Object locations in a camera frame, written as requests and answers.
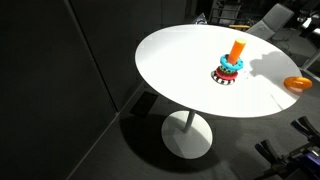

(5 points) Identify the orange bumpy ring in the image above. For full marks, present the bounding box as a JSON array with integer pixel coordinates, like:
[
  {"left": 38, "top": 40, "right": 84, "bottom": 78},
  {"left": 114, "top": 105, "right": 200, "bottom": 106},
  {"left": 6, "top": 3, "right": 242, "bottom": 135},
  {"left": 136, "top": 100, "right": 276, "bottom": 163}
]
[{"left": 283, "top": 76, "right": 314, "bottom": 95}]

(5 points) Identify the black floor plate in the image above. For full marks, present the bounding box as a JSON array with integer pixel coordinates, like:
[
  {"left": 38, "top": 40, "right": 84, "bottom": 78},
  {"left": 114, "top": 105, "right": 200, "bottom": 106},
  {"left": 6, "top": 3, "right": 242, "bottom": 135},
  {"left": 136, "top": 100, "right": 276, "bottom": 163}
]
[{"left": 129, "top": 91, "right": 160, "bottom": 119}]

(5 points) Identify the dark metal rack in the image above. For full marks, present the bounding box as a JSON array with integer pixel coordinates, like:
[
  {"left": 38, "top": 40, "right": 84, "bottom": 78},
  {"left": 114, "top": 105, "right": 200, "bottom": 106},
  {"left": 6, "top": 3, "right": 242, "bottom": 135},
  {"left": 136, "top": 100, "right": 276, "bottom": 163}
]
[{"left": 209, "top": 0, "right": 253, "bottom": 27}]

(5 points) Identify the black clamp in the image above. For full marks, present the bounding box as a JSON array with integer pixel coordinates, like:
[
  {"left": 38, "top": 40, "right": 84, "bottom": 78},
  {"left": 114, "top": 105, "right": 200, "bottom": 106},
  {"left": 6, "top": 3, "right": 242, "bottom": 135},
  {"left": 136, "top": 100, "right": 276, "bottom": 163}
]
[
  {"left": 289, "top": 115, "right": 320, "bottom": 148},
  {"left": 254, "top": 139, "right": 288, "bottom": 166}
]

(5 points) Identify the purple clamp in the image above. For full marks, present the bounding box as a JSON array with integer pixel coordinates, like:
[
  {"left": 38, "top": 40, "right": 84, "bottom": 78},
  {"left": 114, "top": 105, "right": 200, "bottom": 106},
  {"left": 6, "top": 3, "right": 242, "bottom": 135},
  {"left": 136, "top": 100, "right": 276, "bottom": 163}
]
[{"left": 298, "top": 151, "right": 320, "bottom": 180}]

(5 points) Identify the white table pedestal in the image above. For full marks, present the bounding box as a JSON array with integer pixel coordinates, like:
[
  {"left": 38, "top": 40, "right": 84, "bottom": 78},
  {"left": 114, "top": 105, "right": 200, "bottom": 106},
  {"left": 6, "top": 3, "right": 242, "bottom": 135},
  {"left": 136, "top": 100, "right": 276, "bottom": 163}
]
[{"left": 161, "top": 109, "right": 214, "bottom": 160}]

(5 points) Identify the black white striped ring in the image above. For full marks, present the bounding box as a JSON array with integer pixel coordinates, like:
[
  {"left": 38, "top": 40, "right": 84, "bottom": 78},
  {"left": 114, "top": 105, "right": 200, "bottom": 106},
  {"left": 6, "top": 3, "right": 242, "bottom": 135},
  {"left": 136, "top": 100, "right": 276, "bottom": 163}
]
[{"left": 210, "top": 69, "right": 237, "bottom": 86}]

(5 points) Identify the red ring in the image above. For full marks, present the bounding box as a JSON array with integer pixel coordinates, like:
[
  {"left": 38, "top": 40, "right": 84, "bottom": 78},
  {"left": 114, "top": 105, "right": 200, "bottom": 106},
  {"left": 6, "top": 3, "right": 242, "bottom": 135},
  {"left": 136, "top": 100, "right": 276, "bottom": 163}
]
[{"left": 214, "top": 65, "right": 239, "bottom": 81}]

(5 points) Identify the green ring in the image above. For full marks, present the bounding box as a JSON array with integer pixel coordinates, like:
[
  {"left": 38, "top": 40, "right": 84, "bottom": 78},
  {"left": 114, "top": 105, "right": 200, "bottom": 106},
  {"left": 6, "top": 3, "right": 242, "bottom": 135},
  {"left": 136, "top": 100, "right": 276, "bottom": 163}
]
[{"left": 218, "top": 64, "right": 240, "bottom": 75}]

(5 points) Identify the blue ring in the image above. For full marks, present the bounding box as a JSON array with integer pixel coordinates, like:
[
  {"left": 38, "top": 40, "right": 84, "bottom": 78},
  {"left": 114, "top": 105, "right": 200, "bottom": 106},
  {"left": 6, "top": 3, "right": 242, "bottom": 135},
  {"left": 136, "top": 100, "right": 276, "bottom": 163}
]
[{"left": 219, "top": 54, "right": 245, "bottom": 73}]

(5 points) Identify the orange stacker post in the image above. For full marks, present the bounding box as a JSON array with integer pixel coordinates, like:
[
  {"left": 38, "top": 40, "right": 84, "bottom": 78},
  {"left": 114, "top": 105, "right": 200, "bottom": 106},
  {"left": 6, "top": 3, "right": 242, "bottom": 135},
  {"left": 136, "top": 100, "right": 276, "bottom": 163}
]
[{"left": 227, "top": 37, "right": 248, "bottom": 66}]

